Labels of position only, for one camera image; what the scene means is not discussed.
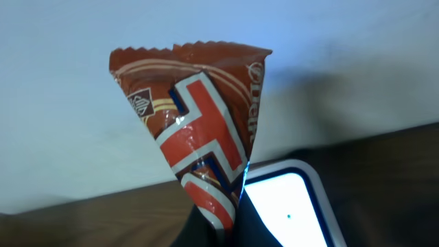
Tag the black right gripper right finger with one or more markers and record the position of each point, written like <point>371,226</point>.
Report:
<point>249,230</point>

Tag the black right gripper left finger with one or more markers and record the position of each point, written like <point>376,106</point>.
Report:
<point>196,232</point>

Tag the red orange snack bag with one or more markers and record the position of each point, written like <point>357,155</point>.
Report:
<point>200,102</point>

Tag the white barcode scanner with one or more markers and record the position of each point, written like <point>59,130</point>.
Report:
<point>290,199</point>

